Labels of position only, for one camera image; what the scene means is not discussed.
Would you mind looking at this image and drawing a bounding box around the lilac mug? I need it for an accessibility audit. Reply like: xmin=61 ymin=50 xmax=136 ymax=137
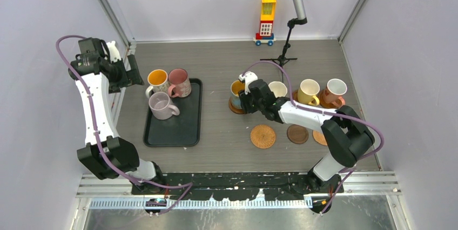
xmin=148 ymin=92 xmax=180 ymax=120

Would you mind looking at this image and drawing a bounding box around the cream white mug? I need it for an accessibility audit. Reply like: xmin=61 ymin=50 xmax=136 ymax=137
xmin=268 ymin=81 xmax=288 ymax=98

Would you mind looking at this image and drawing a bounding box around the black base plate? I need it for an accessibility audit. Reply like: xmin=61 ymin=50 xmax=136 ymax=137
xmin=131 ymin=172 xmax=341 ymax=201

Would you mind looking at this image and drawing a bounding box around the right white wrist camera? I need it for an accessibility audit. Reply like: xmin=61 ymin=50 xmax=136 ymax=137
xmin=238 ymin=71 xmax=258 ymax=94

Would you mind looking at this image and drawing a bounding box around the black tripod microphone stand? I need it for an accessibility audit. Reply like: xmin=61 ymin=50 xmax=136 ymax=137
xmin=260 ymin=18 xmax=307 ymax=68

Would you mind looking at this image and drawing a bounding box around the toy block tower on wheels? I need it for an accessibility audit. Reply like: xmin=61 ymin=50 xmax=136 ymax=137
xmin=253 ymin=0 xmax=277 ymax=46

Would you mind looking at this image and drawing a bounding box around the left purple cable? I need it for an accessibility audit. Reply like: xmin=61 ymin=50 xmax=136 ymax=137
xmin=55 ymin=35 xmax=194 ymax=215

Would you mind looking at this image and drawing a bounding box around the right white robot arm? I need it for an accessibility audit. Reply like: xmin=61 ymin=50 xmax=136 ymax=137
xmin=239 ymin=75 xmax=375 ymax=193

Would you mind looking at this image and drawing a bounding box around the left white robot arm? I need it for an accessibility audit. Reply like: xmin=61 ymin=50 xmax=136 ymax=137
xmin=63 ymin=36 xmax=166 ymax=194

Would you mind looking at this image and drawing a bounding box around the brown wooden coaster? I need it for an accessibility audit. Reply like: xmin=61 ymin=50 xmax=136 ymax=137
xmin=228 ymin=99 xmax=247 ymax=114
xmin=318 ymin=91 xmax=340 ymax=109
xmin=292 ymin=90 xmax=298 ymax=102

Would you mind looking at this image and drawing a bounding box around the white mug terracotta handle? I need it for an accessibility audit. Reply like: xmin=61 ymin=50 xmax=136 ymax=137
xmin=322 ymin=78 xmax=348 ymax=107

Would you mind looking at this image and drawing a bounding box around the dark walnut coaster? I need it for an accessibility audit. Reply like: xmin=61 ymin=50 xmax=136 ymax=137
xmin=287 ymin=125 xmax=309 ymax=144

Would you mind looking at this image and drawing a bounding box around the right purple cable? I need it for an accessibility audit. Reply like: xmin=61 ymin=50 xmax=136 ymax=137
xmin=240 ymin=60 xmax=386 ymax=215

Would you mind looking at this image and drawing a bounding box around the woven rattan coaster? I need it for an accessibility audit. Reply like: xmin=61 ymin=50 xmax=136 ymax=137
xmin=312 ymin=130 xmax=328 ymax=146
xmin=250 ymin=125 xmax=277 ymax=149

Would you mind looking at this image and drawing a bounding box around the pink mug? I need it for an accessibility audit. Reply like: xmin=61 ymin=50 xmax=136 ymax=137
xmin=168 ymin=68 xmax=192 ymax=98

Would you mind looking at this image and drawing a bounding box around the purple cable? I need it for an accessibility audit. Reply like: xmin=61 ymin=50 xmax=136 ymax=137
xmin=240 ymin=60 xmax=386 ymax=215
xmin=55 ymin=35 xmax=194 ymax=215

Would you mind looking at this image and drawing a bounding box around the white floral mug orange inside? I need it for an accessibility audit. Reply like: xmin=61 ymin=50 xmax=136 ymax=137
xmin=145 ymin=69 xmax=170 ymax=98

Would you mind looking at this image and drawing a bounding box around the black plastic tray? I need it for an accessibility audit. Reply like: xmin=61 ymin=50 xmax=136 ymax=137
xmin=143 ymin=78 xmax=203 ymax=147

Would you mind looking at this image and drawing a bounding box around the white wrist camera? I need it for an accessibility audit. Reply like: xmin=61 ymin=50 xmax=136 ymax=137
xmin=106 ymin=40 xmax=122 ymax=63
xmin=238 ymin=71 xmax=258 ymax=94

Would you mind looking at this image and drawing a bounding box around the aluminium front rail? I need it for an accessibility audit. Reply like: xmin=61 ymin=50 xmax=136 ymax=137
xmin=76 ymin=173 xmax=402 ymax=209

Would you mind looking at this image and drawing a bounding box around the white mug yellow handle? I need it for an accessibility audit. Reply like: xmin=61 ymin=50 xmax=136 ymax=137
xmin=297 ymin=79 xmax=320 ymax=106

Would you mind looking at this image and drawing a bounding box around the blue mug orange inside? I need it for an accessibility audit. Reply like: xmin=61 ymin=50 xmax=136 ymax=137
xmin=230 ymin=80 xmax=245 ymax=110

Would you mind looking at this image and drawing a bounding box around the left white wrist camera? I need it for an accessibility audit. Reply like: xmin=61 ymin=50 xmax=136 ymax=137
xmin=106 ymin=40 xmax=122 ymax=63

